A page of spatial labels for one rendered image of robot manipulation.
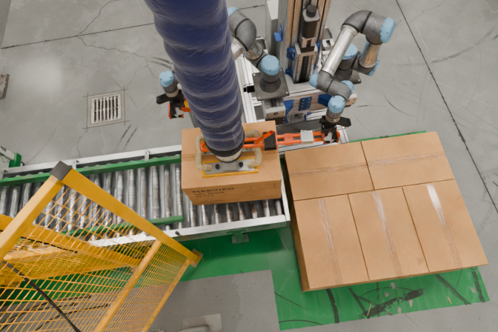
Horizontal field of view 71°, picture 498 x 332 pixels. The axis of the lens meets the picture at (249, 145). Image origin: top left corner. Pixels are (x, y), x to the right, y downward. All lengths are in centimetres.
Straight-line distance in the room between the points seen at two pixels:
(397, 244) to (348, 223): 34
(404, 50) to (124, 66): 302
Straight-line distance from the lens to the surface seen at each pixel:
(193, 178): 213
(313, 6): 213
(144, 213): 271
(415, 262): 270
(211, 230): 252
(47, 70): 450
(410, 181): 284
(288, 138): 202
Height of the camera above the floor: 304
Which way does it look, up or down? 65 degrees down
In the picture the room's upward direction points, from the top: 6 degrees counter-clockwise
